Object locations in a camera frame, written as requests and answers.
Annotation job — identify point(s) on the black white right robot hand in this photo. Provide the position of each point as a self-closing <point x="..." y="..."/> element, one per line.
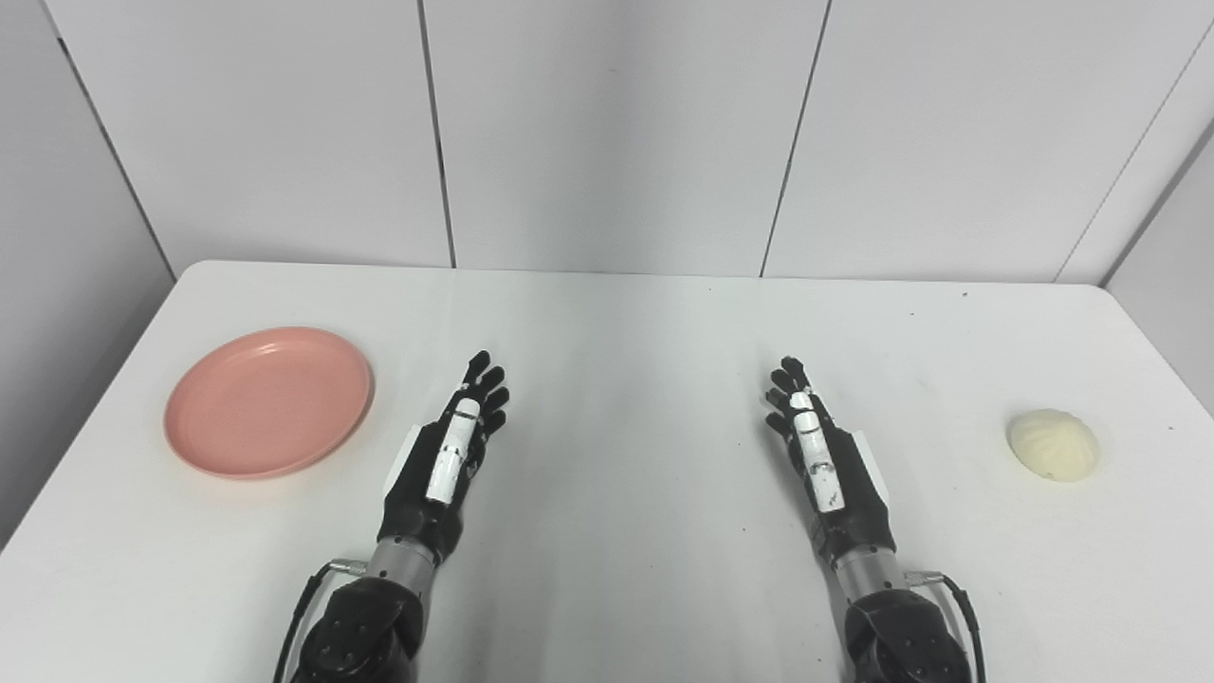
<point x="854" y="503"/>

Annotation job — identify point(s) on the white steamed bun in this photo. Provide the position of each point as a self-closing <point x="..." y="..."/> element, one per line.
<point x="1053" y="444"/>

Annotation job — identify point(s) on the pink round plate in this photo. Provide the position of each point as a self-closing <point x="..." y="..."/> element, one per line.
<point x="267" y="402"/>

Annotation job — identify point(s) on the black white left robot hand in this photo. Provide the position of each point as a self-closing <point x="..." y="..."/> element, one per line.
<point x="422" y="498"/>

